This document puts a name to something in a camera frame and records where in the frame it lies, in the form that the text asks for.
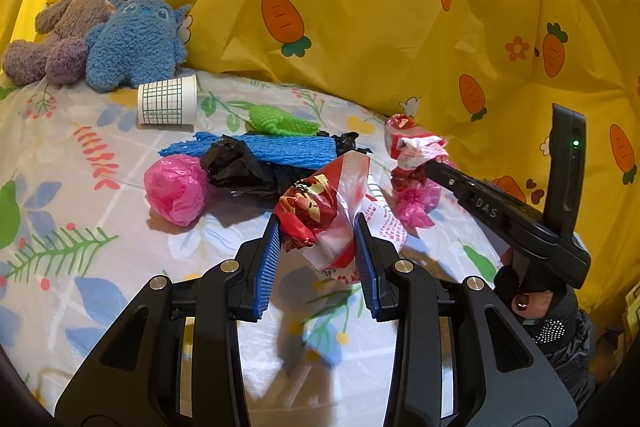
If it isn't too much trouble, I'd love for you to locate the blue plush monster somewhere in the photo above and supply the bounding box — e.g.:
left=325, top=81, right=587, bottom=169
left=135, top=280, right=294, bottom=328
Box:
left=84, top=0, right=191, bottom=93

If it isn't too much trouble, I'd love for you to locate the blue foam net sleeve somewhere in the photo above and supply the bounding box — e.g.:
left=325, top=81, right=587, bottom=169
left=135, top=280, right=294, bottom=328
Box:
left=158, top=131, right=337, bottom=170

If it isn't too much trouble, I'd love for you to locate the red white plastic wrapper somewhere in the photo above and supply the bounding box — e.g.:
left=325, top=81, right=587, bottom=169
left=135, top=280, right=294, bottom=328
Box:
left=384, top=114, right=449, bottom=192

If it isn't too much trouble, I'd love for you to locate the green foam net sleeve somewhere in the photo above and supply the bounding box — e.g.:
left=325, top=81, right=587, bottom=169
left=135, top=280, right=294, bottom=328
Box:
left=248, top=105, right=320, bottom=136

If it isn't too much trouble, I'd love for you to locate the floral bed sheet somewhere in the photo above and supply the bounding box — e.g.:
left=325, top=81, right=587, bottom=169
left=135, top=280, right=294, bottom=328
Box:
left=1, top=69, right=499, bottom=426

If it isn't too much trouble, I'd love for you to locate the black plastic bag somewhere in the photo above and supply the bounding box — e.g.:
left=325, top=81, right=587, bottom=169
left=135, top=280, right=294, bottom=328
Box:
left=200, top=132, right=371, bottom=199

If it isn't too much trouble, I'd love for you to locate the pink plastic bag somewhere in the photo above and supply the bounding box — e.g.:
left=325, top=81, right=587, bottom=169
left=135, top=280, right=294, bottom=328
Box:
left=393, top=179, right=442, bottom=229
left=143, top=154, right=208, bottom=227

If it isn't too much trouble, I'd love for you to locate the person right hand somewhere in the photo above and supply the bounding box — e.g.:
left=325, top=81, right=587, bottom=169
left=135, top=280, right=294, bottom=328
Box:
left=495, top=247, right=567, bottom=320

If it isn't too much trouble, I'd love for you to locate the small green grid paper cup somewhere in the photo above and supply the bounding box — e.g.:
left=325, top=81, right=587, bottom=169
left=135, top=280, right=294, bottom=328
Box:
left=137, top=75, right=198, bottom=126

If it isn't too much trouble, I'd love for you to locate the yellow carrot print curtain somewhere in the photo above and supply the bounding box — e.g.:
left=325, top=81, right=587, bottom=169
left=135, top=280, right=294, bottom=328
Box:
left=1, top=0, right=639, bottom=324

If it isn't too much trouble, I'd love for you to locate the red white snack bag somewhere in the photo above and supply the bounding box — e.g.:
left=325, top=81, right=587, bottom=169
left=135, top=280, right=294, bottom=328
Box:
left=273, top=149, right=409, bottom=284

